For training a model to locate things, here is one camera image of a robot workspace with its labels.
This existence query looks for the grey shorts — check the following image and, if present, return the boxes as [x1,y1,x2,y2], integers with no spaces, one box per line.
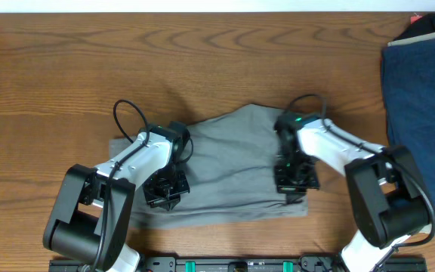
[130,104,308,229]

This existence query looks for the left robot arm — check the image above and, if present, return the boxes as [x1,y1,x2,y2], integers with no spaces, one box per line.
[42,122,192,271]

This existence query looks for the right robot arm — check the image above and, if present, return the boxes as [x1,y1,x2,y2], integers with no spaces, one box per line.
[274,111,435,271]

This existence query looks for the black garment with pink tag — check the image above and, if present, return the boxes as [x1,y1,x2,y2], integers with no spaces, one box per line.
[393,13,435,42]

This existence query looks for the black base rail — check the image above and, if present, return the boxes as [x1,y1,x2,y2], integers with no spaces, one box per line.
[48,255,428,272]

